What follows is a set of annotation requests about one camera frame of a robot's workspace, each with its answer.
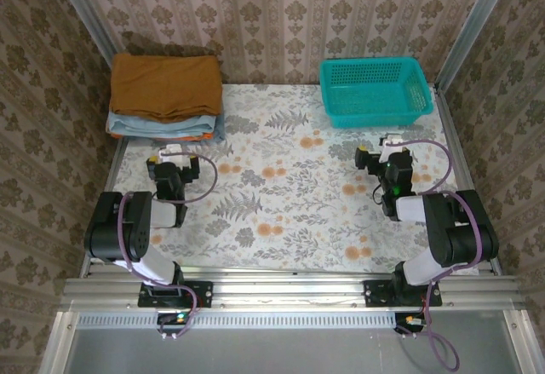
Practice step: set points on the brown trousers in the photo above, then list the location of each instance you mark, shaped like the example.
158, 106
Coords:
166, 84

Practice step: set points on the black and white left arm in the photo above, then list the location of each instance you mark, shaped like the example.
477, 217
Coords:
127, 229

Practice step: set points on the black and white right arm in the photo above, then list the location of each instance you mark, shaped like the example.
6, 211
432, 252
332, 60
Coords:
451, 229

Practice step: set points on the orange trousers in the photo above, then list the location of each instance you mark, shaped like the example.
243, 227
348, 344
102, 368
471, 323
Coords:
204, 137

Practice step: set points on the light blue trousers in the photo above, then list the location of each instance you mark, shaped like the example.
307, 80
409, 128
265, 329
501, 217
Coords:
162, 127

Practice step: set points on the blue denim trousers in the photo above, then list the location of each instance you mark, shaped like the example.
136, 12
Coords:
220, 129

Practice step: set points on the teal plastic basket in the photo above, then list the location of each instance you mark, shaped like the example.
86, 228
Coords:
370, 93

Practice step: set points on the small connector board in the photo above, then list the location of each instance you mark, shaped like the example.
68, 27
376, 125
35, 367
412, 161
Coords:
174, 318
411, 320

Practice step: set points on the grey metal shelf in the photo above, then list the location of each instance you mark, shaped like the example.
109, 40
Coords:
277, 352

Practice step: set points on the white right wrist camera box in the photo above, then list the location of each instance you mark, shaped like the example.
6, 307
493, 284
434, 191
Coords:
391, 140

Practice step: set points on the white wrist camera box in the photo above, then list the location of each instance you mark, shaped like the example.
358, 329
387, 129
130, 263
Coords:
172, 151
391, 140

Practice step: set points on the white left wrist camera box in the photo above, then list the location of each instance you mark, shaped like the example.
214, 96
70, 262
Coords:
172, 151

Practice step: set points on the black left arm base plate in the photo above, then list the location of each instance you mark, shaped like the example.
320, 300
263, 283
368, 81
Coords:
200, 295

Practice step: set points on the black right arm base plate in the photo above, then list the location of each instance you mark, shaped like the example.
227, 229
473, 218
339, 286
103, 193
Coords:
374, 295

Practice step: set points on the aluminium frame post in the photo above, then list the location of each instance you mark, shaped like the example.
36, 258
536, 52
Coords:
85, 7
477, 24

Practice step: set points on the aluminium mounting rail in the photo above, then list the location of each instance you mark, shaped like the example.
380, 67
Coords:
289, 289

